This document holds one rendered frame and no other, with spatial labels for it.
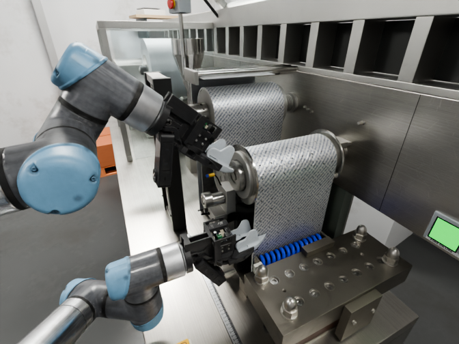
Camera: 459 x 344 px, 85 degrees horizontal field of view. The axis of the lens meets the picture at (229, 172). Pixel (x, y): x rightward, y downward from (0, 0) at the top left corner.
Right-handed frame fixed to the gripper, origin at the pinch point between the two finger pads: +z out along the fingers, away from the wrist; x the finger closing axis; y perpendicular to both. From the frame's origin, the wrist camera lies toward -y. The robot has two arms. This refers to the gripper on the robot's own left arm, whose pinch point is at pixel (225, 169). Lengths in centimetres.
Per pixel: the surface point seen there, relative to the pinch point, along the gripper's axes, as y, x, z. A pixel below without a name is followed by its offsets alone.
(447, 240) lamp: 15.3, -30.4, 34.4
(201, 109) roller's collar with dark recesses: 8.1, 23.0, -2.9
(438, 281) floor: 6, -1, 208
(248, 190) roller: -0.5, -5.2, 4.8
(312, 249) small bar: -4.9, -11.9, 29.5
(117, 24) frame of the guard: 17, 96, -28
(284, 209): -0.4, -6.2, 17.6
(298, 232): -4.1, -6.1, 28.6
